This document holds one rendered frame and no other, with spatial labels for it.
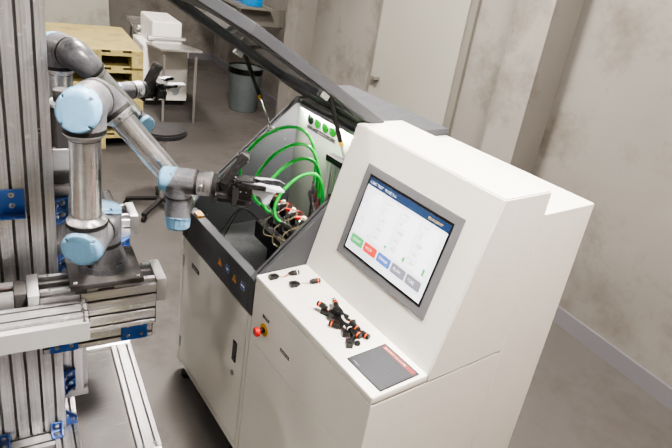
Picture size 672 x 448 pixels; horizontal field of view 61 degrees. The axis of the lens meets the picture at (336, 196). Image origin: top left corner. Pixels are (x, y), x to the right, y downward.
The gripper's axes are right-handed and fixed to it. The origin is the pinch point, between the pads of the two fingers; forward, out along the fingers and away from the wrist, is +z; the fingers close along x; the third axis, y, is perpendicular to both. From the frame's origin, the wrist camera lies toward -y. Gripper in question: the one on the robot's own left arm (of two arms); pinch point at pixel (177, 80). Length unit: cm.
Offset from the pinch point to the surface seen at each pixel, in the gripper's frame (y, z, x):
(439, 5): -35, 277, -15
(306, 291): 32, -30, 115
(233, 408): 106, -34, 98
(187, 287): 85, -16, 44
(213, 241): 45, -24, 61
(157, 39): 112, 275, -350
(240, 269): 41, -32, 85
